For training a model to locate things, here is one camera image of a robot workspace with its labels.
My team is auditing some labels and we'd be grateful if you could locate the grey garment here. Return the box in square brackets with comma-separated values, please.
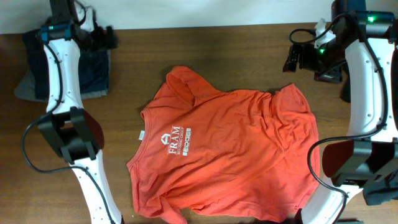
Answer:
[13, 49, 111, 103]

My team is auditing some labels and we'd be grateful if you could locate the orange red printed t-shirt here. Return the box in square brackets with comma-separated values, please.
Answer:
[127, 66, 320, 223]

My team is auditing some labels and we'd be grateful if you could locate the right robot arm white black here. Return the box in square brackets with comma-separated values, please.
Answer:
[283, 3, 397, 223]

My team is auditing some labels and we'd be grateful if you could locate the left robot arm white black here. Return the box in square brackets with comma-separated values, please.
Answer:
[35, 0, 124, 223]

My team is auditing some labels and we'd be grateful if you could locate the navy blue garment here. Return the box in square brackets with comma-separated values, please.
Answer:
[21, 29, 111, 100]

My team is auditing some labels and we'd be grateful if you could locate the pile of dark clothes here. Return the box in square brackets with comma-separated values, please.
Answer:
[363, 170, 397, 206]

